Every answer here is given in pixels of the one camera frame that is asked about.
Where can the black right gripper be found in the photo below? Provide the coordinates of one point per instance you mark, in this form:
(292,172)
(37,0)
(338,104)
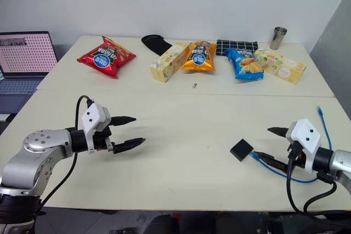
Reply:
(301,160)

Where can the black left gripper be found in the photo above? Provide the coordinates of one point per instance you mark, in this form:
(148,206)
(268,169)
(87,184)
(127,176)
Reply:
(102,141)

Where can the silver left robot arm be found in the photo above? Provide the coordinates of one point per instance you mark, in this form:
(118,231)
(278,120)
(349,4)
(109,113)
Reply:
(33,157)

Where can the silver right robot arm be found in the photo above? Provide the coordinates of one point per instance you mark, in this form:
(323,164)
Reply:
(340,162)

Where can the small black square object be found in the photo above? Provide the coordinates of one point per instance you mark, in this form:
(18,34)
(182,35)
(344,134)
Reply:
(241,149)

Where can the red chip bag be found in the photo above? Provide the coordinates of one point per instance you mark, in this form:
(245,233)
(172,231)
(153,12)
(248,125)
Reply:
(105,58)

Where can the yellow printed carton box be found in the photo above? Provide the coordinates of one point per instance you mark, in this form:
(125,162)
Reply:
(282,65)
(167,64)

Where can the small metal connector piece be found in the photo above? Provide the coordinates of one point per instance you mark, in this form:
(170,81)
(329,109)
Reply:
(194,85)

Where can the blue chip bag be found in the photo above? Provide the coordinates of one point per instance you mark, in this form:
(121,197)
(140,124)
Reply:
(245,65)

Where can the plain black cloth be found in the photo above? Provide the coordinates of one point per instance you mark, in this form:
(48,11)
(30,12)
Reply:
(156,42)

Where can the orange chip bag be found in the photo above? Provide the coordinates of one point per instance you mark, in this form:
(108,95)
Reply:
(199,56)

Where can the steel cup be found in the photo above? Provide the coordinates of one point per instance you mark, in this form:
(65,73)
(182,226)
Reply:
(277,38)

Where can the black white checkered cloth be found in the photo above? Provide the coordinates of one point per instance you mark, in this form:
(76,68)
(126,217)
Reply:
(237,45)

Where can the open laptop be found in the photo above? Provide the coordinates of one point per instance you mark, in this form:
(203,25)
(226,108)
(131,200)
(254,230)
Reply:
(24,56)

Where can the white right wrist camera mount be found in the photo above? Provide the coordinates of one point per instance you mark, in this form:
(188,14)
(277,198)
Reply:
(305,135)

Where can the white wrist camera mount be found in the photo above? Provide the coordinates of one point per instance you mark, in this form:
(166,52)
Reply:
(305,135)
(91,117)

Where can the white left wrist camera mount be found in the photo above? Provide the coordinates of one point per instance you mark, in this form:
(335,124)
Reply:
(91,117)

